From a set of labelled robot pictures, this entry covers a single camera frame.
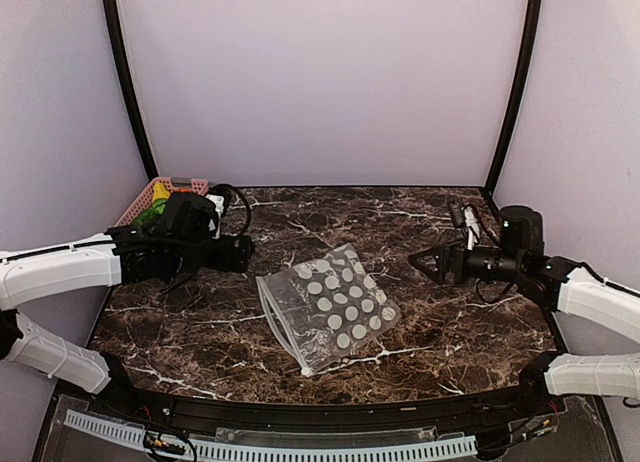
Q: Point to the white slotted cable duct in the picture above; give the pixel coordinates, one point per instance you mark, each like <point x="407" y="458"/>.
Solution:
<point x="245" y="445"/>

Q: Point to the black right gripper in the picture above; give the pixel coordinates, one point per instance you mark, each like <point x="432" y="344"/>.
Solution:
<point x="444" y="254"/>

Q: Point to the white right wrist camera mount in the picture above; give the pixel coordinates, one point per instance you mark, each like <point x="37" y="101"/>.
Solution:
<point x="471" y="228"/>

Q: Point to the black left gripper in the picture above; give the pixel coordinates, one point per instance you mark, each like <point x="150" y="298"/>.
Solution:
<point x="243" y="254"/>

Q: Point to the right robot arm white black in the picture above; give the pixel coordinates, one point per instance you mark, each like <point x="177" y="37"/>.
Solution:
<point x="555" y="284"/>

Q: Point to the black frame post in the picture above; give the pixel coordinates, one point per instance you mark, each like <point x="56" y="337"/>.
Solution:
<point x="123" y="71"/>
<point x="518" y="85"/>

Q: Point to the right black frame post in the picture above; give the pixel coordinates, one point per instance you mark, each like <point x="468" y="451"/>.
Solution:
<point x="518" y="85"/>

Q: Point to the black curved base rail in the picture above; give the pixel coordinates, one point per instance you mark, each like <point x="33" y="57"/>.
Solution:
<point x="362" y="398"/>

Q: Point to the pink perforated plastic basket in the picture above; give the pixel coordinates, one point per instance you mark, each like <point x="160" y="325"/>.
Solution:
<point x="144" y="200"/>

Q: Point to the left black frame post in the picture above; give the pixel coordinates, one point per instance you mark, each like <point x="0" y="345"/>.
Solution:
<point x="123" y="71"/>

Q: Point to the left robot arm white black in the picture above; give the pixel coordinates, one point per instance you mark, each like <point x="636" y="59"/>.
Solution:
<point x="183" y="235"/>

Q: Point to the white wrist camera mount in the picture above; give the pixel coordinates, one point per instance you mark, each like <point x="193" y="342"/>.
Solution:
<point x="471" y="228"/>
<point x="219" y="210"/>

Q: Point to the clear polka dot zip bag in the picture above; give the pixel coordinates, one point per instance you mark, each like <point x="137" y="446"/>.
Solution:
<point x="325" y="309"/>

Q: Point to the yellow fake lemon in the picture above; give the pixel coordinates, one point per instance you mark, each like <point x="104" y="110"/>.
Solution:
<point x="160" y="192"/>

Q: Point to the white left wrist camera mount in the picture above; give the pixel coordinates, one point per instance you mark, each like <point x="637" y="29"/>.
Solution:
<point x="219" y="210"/>

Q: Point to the green fake vegetable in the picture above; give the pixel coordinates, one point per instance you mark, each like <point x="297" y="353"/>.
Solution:
<point x="150" y="215"/>

